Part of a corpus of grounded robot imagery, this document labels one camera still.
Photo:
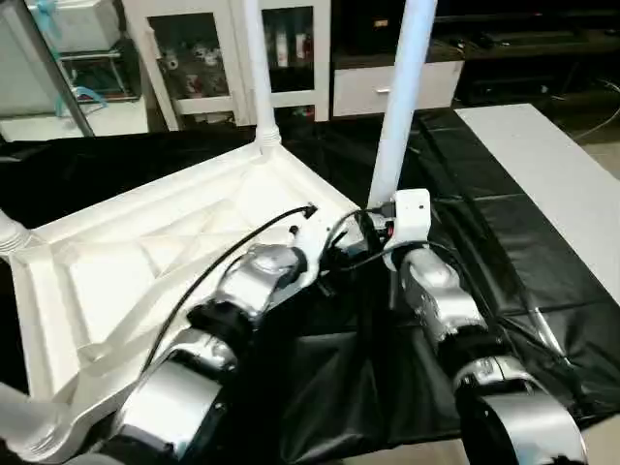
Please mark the black box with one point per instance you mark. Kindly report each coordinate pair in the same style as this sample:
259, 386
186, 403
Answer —
378, 34

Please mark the white glass door cabinet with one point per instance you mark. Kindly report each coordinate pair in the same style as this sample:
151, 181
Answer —
208, 104

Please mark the black shiny table mat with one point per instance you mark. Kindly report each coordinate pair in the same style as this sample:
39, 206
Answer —
484, 242

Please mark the glass tank metal frame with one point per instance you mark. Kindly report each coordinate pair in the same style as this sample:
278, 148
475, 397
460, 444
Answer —
102, 72

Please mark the light blue plastic stool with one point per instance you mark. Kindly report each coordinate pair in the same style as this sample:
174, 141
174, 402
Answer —
63, 104

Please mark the white side table board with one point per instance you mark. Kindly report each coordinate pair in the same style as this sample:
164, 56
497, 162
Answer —
547, 169

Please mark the white drawer unit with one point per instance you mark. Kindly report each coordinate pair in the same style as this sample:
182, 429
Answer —
358, 92

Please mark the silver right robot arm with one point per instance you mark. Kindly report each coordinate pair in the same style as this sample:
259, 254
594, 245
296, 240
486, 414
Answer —
445, 295

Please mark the white plastic table top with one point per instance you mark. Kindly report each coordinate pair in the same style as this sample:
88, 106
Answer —
121, 266

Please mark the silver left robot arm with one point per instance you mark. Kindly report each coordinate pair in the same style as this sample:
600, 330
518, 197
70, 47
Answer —
252, 286

